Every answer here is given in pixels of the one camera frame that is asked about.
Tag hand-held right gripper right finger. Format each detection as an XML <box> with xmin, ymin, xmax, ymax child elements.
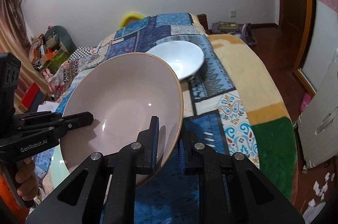
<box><xmin>180</xmin><ymin>129</ymin><xmax>305</xmax><ymax>224</ymax></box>

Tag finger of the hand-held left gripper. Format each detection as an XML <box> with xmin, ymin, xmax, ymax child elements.
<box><xmin>18</xmin><ymin>111</ymin><xmax>95</xmax><ymax>138</ymax></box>
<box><xmin>16</xmin><ymin>111</ymin><xmax>64</xmax><ymax>124</ymax></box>

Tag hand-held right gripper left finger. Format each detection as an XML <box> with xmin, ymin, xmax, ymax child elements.
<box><xmin>26</xmin><ymin>115</ymin><xmax>161</xmax><ymax>224</ymax></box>

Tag pink bowl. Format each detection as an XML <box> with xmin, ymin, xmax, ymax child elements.
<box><xmin>60</xmin><ymin>53</ymin><xmax>184</xmax><ymax>190</ymax></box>

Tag light green plate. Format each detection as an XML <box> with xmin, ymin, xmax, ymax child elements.
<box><xmin>49</xmin><ymin>146</ymin><xmax>72</xmax><ymax>190</ymax></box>

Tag white bowl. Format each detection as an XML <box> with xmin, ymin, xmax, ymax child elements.
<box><xmin>146</xmin><ymin>41</ymin><xmax>205</xmax><ymax>81</ymax></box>

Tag person's left hand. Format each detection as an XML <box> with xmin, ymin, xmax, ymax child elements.
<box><xmin>15</xmin><ymin>157</ymin><xmax>37</xmax><ymax>203</ymax></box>

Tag white paper sheet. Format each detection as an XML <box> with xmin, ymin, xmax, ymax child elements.
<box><xmin>37</xmin><ymin>101</ymin><xmax>62</xmax><ymax>113</ymax></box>

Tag red box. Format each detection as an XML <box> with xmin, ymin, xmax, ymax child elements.
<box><xmin>20</xmin><ymin>82</ymin><xmax>40</xmax><ymax>109</ymax></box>

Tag pink bunny toy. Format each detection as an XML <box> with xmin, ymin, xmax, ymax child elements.
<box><xmin>44</xmin><ymin>69</ymin><xmax>57</xmax><ymax>93</ymax></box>

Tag green cardboard box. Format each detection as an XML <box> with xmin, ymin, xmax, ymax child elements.
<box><xmin>46</xmin><ymin>49</ymin><xmax>72</xmax><ymax>71</ymax></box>

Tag person's orange clothing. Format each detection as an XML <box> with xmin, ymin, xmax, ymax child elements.
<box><xmin>0</xmin><ymin>176</ymin><xmax>19</xmax><ymax>216</ymax></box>

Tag pile of assorted boxes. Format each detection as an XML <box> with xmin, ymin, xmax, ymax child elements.
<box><xmin>29</xmin><ymin>34</ymin><xmax>53</xmax><ymax>66</ymax></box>

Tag striped brown curtain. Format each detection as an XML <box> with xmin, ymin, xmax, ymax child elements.
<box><xmin>0</xmin><ymin>0</ymin><xmax>31</xmax><ymax>76</ymax></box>

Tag beige and green fleece blanket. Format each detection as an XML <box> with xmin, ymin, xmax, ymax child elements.
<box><xmin>190</xmin><ymin>14</ymin><xmax>299</xmax><ymax>203</ymax></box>

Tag yellow foam tube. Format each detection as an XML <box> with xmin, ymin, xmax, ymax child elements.
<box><xmin>120</xmin><ymin>12</ymin><xmax>143</xmax><ymax>28</ymax></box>

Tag patchwork patterned blanket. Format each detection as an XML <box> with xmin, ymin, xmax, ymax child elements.
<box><xmin>34</xmin><ymin>12</ymin><xmax>260</xmax><ymax>224</ymax></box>

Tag pink slipper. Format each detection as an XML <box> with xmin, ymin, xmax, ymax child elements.
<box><xmin>300</xmin><ymin>93</ymin><xmax>312</xmax><ymax>114</ymax></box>

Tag patterned bag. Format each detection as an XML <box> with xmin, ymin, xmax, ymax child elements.
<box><xmin>211</xmin><ymin>21</ymin><xmax>256</xmax><ymax>47</ymax></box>

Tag scattered white paper scraps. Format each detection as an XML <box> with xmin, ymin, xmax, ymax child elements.
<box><xmin>303</xmin><ymin>172</ymin><xmax>334</xmax><ymax>214</ymax></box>

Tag wooden bed frame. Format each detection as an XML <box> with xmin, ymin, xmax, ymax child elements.
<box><xmin>198</xmin><ymin>14</ymin><xmax>212</xmax><ymax>34</ymax></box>

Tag wooden door frame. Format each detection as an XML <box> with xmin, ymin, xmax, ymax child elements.
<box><xmin>298</xmin><ymin>0</ymin><xmax>318</xmax><ymax>98</ymax></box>

